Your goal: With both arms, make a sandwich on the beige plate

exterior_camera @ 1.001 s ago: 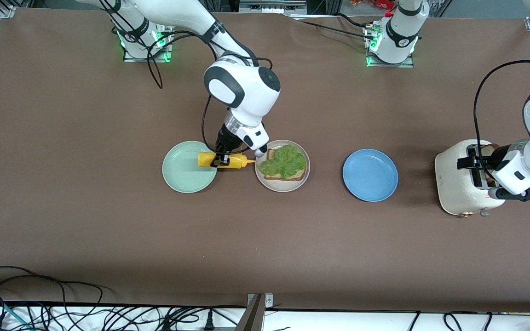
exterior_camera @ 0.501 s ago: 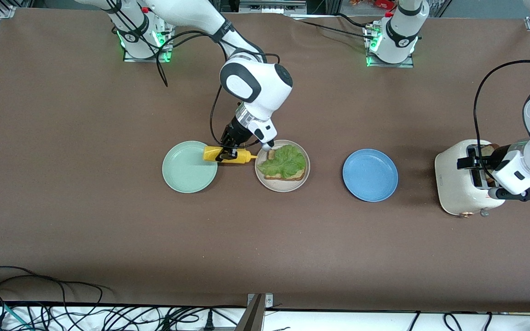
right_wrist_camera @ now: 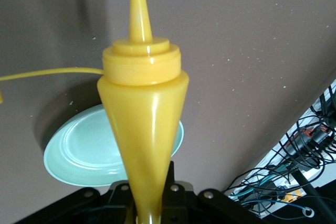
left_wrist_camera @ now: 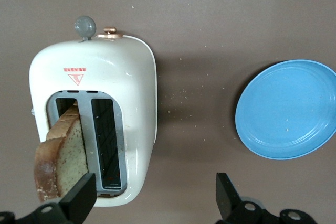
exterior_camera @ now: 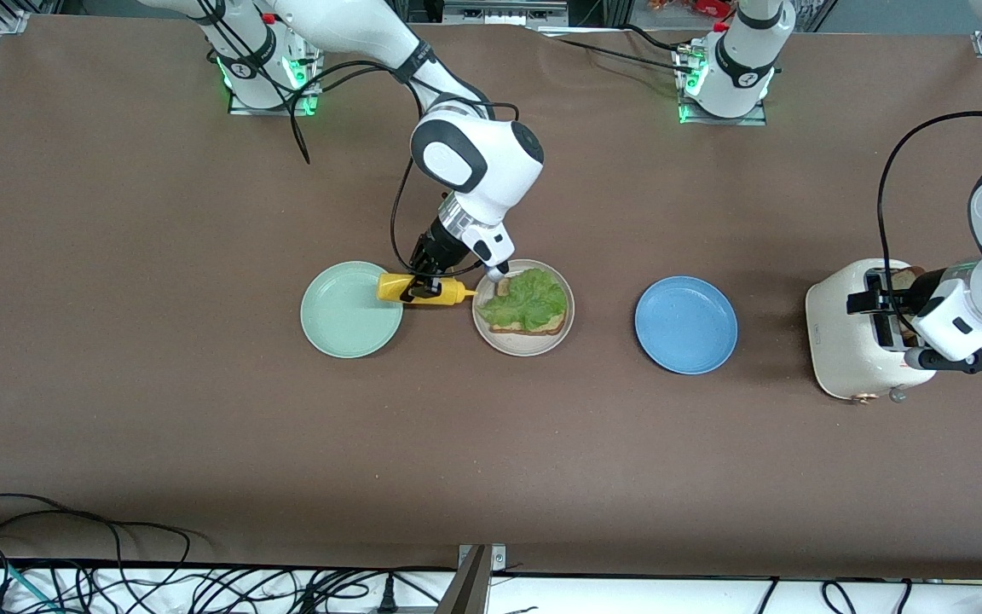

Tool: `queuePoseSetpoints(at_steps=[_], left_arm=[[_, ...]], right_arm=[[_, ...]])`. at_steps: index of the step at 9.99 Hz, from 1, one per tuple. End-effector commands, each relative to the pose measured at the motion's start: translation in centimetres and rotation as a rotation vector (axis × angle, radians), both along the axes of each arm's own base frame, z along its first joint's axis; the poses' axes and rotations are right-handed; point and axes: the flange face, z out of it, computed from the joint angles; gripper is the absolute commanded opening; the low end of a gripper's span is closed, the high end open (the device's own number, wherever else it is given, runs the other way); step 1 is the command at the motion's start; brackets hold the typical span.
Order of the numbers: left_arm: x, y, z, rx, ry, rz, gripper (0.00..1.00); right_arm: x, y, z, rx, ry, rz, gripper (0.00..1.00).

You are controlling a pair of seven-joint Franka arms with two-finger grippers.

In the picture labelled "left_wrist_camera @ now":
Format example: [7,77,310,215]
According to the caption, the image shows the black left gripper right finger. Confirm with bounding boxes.
[215,173,316,224]

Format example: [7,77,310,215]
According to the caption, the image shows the brown bread slice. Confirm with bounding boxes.
[34,100,89,203]

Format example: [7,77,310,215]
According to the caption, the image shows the blue plate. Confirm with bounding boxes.
[234,59,336,161]

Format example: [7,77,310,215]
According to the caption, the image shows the white toaster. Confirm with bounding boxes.
[28,15,158,208]

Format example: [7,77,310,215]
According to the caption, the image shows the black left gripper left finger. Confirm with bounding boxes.
[15,173,97,224]

